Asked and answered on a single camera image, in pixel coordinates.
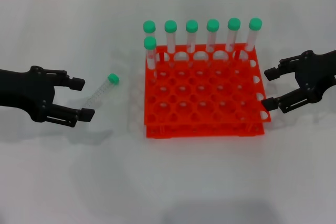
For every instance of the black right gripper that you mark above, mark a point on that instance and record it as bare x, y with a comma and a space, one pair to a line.
317, 74

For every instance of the orange test tube rack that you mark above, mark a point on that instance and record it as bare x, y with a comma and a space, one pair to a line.
199, 103

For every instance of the clear test tube green cap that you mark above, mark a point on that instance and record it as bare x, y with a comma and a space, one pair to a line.
113, 78
255, 24
191, 26
234, 23
212, 25
150, 43
149, 26
170, 26

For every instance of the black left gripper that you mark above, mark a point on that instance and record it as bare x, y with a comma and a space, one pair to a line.
23, 90

